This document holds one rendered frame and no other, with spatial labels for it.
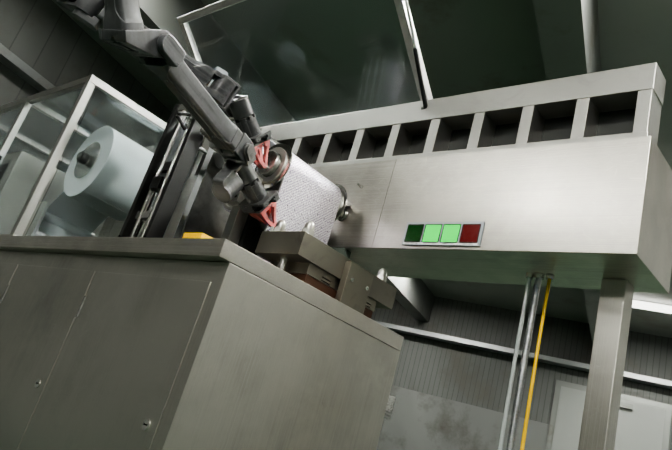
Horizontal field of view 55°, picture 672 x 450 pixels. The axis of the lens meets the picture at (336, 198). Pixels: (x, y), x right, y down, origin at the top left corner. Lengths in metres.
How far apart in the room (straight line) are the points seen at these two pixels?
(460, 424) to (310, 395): 7.74
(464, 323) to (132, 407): 8.29
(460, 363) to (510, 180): 7.71
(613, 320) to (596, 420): 0.23
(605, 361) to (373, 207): 0.78
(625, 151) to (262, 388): 1.00
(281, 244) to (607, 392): 0.83
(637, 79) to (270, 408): 1.18
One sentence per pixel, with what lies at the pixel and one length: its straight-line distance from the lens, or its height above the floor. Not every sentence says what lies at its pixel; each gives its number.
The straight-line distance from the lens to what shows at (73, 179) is 2.59.
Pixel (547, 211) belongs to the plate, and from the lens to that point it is 1.67.
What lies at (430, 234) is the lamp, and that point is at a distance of 1.79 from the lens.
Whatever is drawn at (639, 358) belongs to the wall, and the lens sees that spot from 9.21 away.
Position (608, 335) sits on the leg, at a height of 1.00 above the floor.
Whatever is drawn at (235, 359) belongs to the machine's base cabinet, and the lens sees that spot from 1.37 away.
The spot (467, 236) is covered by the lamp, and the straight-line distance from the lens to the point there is 1.73.
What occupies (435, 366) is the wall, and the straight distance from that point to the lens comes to 9.45.
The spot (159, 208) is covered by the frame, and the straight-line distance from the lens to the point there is 1.93.
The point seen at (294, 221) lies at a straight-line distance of 1.80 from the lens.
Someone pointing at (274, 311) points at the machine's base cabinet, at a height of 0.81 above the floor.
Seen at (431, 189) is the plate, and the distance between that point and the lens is 1.88.
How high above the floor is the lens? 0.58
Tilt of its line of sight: 20 degrees up
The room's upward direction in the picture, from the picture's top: 17 degrees clockwise
